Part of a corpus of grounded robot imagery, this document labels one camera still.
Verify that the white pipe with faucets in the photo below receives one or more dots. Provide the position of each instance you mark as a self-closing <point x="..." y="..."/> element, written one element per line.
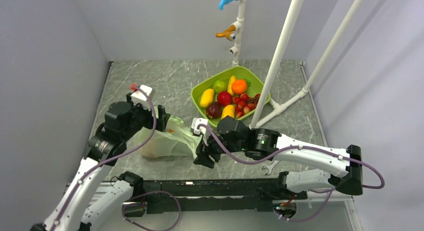
<point x="239" y="26"/>

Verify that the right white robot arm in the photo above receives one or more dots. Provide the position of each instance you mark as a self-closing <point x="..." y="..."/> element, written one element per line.
<point x="332" y="168"/>

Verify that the yellow mango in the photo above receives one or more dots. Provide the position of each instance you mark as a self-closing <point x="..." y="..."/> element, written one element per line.
<point x="207" y="98"/>
<point x="228" y="111"/>

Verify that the yellow mango left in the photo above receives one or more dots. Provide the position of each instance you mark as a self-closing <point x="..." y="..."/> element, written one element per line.
<point x="207" y="98"/>

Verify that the yellow mango front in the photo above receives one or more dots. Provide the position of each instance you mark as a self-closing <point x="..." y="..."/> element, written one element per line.
<point x="228" y="111"/>

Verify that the green plastic basket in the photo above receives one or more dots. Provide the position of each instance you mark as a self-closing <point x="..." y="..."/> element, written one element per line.
<point x="254" y="83"/>

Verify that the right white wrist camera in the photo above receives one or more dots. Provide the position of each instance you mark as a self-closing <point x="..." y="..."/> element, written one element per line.
<point x="199" y="127"/>

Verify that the silver wrench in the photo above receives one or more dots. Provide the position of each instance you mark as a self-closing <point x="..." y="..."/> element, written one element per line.
<point x="268" y="168"/>

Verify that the yellow banana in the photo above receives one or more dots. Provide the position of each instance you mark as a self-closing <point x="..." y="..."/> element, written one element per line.
<point x="232" y="79"/>

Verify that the dark purple mangosteen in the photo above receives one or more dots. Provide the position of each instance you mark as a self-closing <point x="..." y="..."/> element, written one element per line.
<point x="214" y="110"/>

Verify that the red apple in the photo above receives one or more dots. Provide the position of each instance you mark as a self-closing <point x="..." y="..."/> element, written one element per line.
<point x="224" y="98"/>

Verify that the orange fruit in basket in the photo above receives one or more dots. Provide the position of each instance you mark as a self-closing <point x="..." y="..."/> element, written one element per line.
<point x="239" y="87"/>

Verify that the orange faucet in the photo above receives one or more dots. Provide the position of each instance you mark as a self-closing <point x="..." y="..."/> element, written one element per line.
<point x="229" y="33"/>

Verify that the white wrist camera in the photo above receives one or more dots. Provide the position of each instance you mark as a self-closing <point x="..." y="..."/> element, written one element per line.
<point x="142" y="95"/>
<point x="199" y="127"/>

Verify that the white pvc pipe frame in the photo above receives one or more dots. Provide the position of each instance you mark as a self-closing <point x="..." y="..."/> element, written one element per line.
<point x="286" y="32"/>

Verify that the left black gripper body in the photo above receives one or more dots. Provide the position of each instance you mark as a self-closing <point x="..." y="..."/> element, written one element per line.
<point x="142" y="117"/>

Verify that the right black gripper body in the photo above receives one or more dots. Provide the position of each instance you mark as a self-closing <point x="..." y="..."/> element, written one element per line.
<point x="214" y="149"/>

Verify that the green apple in basket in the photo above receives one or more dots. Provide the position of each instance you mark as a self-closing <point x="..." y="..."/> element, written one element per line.
<point x="220" y="86"/>

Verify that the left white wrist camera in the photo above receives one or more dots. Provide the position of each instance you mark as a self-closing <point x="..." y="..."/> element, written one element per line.
<point x="142" y="95"/>

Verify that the light green plastic bag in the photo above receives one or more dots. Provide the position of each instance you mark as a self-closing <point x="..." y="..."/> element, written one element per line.
<point x="181" y="142"/>

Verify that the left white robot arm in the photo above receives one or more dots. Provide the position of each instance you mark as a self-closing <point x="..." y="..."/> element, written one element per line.
<point x="122" y="121"/>

